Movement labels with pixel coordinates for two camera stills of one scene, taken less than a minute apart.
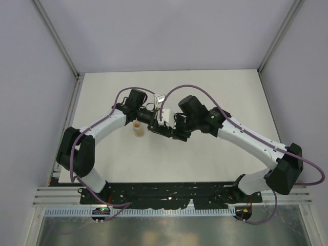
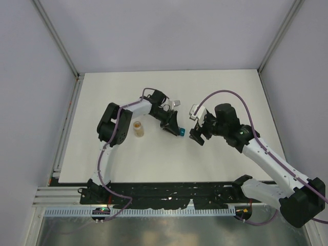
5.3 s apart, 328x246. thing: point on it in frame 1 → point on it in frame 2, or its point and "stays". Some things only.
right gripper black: (178, 134) → (202, 128)
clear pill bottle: (138, 131) stays
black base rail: (170, 195) stays
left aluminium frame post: (79, 76) stays
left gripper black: (154, 126) → (172, 126)
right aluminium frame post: (296, 7) stays
